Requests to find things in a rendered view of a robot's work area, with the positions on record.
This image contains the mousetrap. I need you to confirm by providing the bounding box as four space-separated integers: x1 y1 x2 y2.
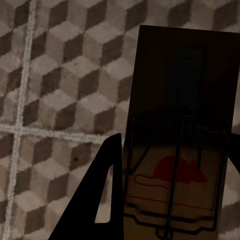
122 24 240 240

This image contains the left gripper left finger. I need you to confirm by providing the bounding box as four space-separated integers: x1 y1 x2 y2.
48 133 124 240

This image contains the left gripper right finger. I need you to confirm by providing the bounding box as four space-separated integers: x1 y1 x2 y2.
228 133 240 173

